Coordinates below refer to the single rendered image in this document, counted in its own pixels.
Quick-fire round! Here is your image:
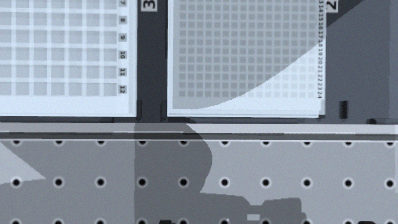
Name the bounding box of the grey multi-well plate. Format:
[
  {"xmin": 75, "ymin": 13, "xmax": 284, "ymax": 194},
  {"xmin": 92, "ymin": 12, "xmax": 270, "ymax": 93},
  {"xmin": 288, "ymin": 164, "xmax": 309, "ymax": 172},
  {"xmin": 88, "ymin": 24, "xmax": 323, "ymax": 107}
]
[{"xmin": 167, "ymin": 0, "xmax": 326, "ymax": 118}]

